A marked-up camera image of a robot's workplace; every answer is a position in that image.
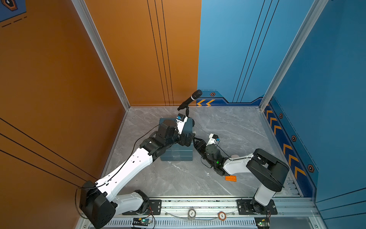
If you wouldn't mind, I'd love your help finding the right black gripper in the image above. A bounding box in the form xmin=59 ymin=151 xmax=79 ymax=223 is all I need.
xmin=193 ymin=137 xmax=215 ymax=168

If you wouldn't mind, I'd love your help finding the teal drawer cabinet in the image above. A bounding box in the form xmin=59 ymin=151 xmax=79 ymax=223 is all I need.
xmin=160 ymin=118 xmax=194 ymax=161

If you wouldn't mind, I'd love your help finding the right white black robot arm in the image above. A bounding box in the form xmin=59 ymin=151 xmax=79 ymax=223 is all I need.
xmin=193 ymin=135 xmax=290 ymax=215

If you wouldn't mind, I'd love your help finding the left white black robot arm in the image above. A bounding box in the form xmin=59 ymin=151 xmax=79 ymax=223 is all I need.
xmin=79 ymin=119 xmax=195 ymax=229

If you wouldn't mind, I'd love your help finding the black microphone stand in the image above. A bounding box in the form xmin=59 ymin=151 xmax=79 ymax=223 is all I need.
xmin=185 ymin=106 xmax=190 ymax=117

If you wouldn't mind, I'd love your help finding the orange toy brick plate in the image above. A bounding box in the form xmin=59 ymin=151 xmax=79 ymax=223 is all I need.
xmin=225 ymin=175 xmax=237 ymax=182

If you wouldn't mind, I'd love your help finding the black microphone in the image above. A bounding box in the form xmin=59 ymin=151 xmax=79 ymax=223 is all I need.
xmin=177 ymin=90 xmax=203 ymax=111

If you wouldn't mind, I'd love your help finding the left green circuit board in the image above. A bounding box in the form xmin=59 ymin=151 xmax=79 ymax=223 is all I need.
xmin=132 ymin=218 xmax=153 ymax=227

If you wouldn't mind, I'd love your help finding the green circuit board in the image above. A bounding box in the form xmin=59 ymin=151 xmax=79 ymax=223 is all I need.
xmin=132 ymin=218 xmax=153 ymax=227
xmin=254 ymin=218 xmax=270 ymax=229

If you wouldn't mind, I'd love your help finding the right green circuit board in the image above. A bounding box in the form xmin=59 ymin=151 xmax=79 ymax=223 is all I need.
xmin=254 ymin=218 xmax=270 ymax=229

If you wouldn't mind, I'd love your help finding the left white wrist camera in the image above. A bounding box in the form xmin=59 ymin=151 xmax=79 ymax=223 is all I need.
xmin=176 ymin=113 xmax=188 ymax=135

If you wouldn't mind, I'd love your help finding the grey round rail sticker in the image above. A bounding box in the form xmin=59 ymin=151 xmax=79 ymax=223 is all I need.
xmin=188 ymin=209 xmax=196 ymax=219

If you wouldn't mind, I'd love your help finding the orange round rail sticker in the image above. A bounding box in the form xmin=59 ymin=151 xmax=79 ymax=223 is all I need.
xmin=218 ymin=211 xmax=226 ymax=221

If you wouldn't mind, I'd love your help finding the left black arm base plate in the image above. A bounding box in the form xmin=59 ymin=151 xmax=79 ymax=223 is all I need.
xmin=123 ymin=199 xmax=162 ymax=215

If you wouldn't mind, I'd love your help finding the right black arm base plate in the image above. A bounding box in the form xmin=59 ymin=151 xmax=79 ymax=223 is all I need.
xmin=236 ymin=199 xmax=278 ymax=215

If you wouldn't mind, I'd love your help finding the aluminium front rail frame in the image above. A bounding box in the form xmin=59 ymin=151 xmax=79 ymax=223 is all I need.
xmin=105 ymin=197 xmax=327 ymax=229

